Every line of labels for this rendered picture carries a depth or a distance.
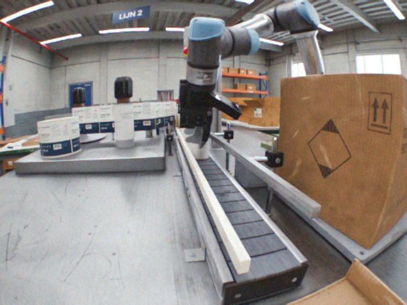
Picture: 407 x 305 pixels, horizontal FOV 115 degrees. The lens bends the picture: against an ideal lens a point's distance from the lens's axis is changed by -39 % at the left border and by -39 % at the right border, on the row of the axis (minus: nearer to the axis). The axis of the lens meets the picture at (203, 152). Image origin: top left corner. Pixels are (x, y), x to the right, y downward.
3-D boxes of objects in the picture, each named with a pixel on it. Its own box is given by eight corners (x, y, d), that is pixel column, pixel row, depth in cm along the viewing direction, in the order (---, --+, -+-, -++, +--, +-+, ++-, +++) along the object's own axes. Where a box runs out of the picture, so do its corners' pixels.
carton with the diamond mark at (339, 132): (273, 188, 50) (279, 77, 44) (330, 175, 57) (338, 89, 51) (368, 251, 22) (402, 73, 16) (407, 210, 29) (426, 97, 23)
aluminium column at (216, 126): (210, 147, 108) (210, 20, 92) (218, 146, 108) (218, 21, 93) (212, 149, 103) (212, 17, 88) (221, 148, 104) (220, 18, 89)
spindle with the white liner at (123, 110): (117, 144, 89) (115, 78, 82) (136, 143, 91) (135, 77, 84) (113, 149, 81) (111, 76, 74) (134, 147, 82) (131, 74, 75)
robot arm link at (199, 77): (215, 60, 48) (223, 71, 42) (213, 76, 51) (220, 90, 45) (185, 59, 47) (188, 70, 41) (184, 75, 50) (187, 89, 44)
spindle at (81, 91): (77, 137, 107) (75, 89, 101) (90, 136, 109) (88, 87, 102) (71, 140, 99) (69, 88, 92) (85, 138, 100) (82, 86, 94)
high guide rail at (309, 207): (188, 121, 121) (188, 118, 120) (190, 121, 121) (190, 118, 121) (310, 219, 18) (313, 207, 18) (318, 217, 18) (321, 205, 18)
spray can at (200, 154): (192, 157, 69) (191, 93, 64) (208, 156, 69) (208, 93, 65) (192, 161, 64) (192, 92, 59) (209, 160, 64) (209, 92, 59)
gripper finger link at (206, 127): (199, 134, 59) (201, 108, 53) (205, 134, 59) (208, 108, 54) (201, 145, 56) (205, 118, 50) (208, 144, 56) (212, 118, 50)
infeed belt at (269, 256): (172, 128, 177) (172, 123, 176) (181, 127, 178) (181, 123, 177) (233, 302, 19) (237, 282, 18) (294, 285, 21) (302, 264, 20)
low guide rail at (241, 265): (175, 131, 121) (175, 127, 120) (177, 130, 121) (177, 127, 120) (237, 275, 18) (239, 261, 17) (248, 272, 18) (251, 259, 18)
